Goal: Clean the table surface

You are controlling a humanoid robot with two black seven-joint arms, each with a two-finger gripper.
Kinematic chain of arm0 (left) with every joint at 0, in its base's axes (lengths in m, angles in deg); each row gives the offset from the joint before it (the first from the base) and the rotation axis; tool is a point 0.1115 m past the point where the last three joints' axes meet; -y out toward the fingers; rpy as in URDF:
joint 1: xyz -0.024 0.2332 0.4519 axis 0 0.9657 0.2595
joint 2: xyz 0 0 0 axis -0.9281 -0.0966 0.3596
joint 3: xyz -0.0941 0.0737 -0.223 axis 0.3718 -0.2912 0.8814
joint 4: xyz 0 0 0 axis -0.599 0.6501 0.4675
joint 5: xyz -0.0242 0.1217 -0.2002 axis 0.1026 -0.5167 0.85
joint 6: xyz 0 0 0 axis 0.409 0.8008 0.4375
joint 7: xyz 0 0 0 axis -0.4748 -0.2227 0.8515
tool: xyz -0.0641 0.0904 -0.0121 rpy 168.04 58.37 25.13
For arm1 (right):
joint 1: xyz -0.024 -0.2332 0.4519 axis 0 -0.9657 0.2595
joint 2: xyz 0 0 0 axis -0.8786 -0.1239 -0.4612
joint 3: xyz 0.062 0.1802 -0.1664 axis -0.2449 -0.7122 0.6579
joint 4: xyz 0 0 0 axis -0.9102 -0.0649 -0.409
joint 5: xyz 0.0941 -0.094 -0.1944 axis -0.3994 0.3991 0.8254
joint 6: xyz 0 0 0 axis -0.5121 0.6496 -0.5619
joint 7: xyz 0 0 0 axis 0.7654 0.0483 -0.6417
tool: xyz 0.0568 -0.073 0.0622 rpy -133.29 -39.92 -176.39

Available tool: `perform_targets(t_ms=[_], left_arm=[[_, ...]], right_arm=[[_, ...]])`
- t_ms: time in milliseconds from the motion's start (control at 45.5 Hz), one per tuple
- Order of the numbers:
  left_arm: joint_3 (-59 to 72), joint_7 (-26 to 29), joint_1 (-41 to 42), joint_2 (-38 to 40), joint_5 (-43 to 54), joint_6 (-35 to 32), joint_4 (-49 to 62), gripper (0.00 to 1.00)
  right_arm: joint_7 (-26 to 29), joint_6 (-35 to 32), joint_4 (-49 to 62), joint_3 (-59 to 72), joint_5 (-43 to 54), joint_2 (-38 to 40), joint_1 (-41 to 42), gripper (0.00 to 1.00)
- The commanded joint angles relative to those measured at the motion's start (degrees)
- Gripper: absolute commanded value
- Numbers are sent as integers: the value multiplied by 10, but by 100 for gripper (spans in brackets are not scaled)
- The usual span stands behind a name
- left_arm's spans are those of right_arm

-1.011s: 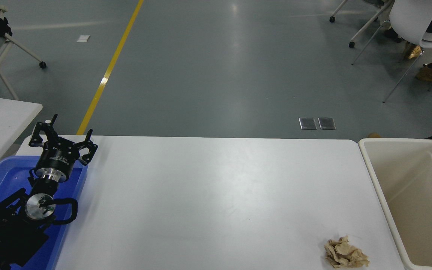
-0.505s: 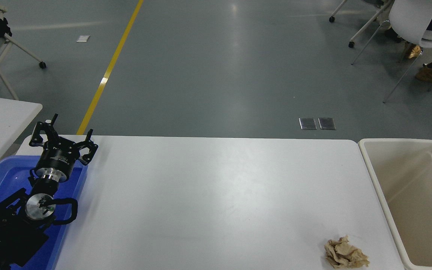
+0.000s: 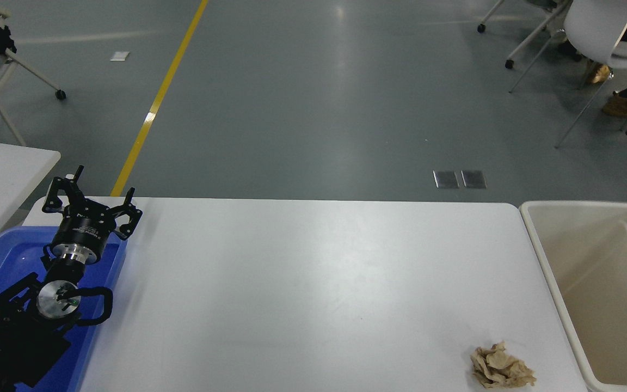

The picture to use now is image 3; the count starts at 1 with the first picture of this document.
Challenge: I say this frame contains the wheeled chair white legs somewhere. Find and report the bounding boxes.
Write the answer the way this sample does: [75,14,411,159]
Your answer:
[477,0,585,69]

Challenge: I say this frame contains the white shell chair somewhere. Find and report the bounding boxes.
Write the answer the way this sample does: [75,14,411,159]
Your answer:
[509,0,627,149]

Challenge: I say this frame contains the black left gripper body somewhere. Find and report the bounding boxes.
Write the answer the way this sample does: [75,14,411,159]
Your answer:
[51,212,116,254]

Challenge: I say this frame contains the blue plastic tray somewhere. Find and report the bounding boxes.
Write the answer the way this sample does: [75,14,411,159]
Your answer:
[0,226,128,392]

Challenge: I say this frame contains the large pale plastic bin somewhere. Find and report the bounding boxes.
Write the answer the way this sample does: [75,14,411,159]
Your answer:
[519,201,627,392]

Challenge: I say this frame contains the crumpled tan paper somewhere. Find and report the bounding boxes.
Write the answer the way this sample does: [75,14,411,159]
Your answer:
[470,341,537,389]

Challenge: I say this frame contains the metal floor plate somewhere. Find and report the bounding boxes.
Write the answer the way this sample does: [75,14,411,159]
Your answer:
[460,170,487,189]
[433,170,459,189]

